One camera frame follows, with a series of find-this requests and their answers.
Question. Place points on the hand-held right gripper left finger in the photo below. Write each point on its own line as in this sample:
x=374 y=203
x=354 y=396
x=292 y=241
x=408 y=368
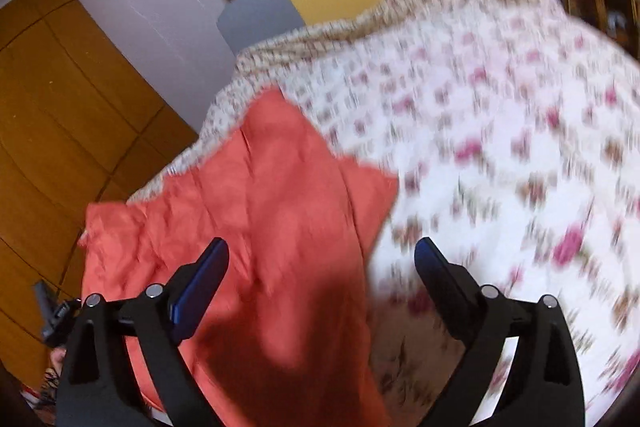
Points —
x=197 y=292

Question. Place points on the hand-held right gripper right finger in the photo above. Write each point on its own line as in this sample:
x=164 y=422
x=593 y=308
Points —
x=440 y=277

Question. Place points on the orange puffer jacket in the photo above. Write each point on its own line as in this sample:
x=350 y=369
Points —
x=280 y=217

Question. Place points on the person's red patterned clothing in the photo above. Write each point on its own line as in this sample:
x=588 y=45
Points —
x=42 y=387

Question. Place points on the floral quilt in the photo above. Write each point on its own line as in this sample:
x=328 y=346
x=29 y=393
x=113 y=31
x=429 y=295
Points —
x=500 y=107

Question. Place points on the wooden wardrobe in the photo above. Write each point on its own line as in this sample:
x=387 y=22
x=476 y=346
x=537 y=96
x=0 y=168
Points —
x=75 y=107

